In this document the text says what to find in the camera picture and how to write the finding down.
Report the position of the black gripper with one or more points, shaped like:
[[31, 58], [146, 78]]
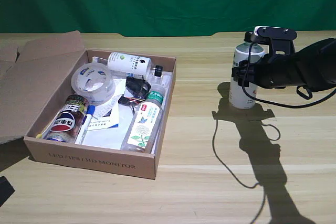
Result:
[[275, 72]]

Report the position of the white bottle black cap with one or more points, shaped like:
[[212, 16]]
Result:
[[241, 95], [126, 62]]

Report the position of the clear bottle green cap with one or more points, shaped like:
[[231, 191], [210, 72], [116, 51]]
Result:
[[144, 124]]

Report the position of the dark Pepsi bottle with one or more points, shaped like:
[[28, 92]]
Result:
[[65, 121]]

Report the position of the brown cardboard box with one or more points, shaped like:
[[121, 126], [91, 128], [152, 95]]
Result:
[[47, 77]]

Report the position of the black robot arm with sleeve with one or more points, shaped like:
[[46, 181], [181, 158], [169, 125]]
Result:
[[320, 64]]

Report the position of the green backdrop cloth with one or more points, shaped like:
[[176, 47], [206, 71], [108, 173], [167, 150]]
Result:
[[168, 1]]

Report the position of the white receipt slip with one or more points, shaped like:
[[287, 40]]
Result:
[[107, 106]]

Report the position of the white leaflet blue print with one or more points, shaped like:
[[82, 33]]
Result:
[[105, 123]]

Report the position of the clear tape roll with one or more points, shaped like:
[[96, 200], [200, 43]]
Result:
[[92, 82]]

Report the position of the white paper sheet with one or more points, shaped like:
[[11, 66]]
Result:
[[105, 138]]

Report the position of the white marker blue cap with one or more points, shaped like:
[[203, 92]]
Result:
[[85, 124]]

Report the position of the yellow tipped stick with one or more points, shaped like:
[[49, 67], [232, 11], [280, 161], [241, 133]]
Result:
[[39, 135]]

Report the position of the black flat object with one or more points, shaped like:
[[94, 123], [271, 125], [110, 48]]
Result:
[[5, 190]]

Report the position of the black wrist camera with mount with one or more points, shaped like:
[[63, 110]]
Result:
[[278, 33]]

